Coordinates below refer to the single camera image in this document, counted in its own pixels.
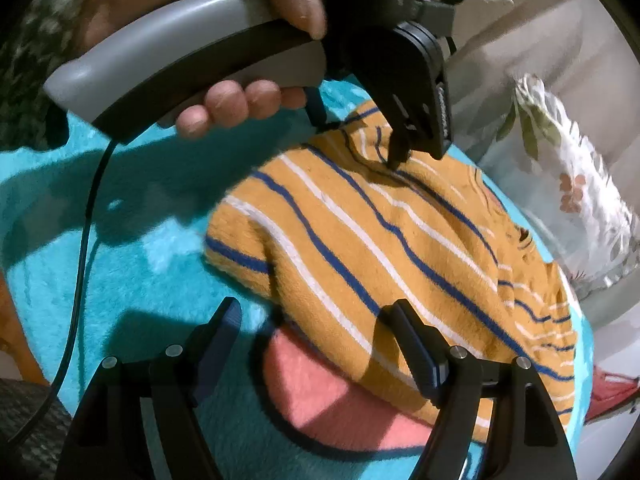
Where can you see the person's left forearm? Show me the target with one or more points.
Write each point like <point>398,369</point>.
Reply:
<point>35,60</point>

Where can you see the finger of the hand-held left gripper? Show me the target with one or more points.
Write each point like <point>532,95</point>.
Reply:
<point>400,155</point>

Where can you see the white red printed sheet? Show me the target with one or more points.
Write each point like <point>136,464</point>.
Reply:
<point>612,392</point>

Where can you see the teal star blanket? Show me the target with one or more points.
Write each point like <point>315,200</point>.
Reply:
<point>150,260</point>

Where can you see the white floral pillow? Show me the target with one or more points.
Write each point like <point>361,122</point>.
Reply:
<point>575,185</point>

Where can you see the dark woven basket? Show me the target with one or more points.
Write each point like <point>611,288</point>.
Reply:
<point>30,435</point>

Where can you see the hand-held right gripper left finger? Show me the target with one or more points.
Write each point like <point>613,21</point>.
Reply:
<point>220,345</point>

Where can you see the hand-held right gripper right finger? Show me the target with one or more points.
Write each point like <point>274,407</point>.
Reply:
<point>425,360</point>

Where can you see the orange striped sweater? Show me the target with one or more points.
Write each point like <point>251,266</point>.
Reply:
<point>350,240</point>

